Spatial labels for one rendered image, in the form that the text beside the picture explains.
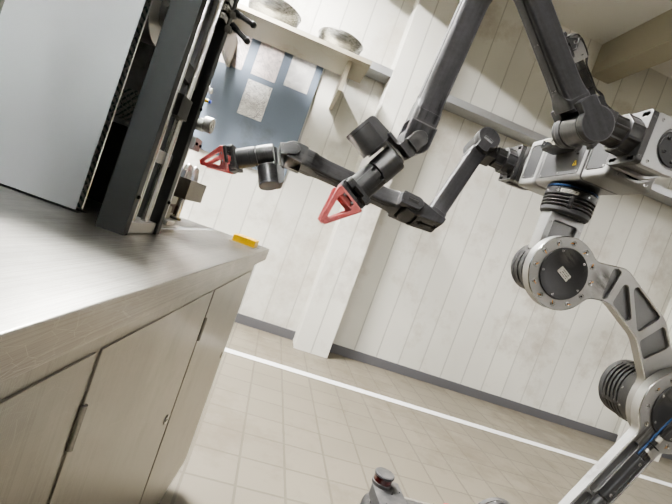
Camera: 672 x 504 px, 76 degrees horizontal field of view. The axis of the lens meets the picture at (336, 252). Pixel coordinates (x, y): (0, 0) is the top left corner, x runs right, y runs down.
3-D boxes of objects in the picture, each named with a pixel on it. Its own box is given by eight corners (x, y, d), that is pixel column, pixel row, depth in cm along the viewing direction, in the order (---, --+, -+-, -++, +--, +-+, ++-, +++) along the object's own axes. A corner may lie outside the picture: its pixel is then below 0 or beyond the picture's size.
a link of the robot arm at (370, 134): (432, 139, 86) (418, 146, 95) (396, 92, 84) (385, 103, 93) (387, 178, 86) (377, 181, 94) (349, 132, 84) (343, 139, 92)
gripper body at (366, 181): (344, 182, 84) (372, 157, 85) (337, 185, 94) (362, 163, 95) (365, 207, 85) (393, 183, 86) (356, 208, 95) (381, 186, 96)
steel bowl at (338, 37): (352, 74, 347) (358, 58, 347) (361, 58, 312) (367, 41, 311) (310, 56, 342) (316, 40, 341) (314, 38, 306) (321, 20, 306)
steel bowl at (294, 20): (293, 50, 342) (299, 31, 341) (295, 28, 302) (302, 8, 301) (244, 29, 335) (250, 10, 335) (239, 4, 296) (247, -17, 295)
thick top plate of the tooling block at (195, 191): (184, 199, 126) (191, 180, 126) (52, 151, 125) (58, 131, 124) (200, 203, 142) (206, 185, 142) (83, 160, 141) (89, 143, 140)
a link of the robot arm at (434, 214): (425, 244, 133) (441, 233, 124) (391, 217, 133) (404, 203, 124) (486, 153, 151) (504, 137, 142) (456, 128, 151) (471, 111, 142)
